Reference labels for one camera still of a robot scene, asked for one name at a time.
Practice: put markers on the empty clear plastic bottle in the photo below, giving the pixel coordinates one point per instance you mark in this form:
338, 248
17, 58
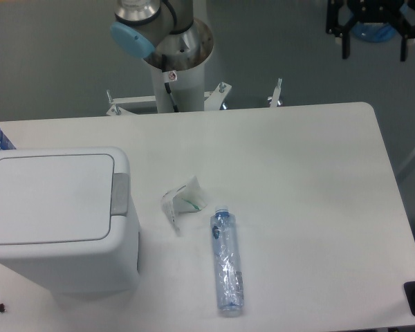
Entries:
227, 263

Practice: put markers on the white plastic trash can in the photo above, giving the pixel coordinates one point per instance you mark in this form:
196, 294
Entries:
104, 265

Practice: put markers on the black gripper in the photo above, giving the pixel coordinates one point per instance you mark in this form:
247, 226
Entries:
370, 12

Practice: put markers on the grey lid push button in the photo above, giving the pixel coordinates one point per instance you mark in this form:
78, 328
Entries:
120, 194

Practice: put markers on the crumpled white paper wrapper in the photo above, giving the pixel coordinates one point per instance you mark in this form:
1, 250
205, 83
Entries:
186, 198

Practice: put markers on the white trash can lid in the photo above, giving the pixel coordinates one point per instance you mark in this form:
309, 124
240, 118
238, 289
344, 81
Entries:
54, 199

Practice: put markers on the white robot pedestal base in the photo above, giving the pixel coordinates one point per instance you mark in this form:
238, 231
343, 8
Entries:
174, 91

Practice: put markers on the silver robot arm blue cap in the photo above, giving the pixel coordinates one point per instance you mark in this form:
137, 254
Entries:
165, 34

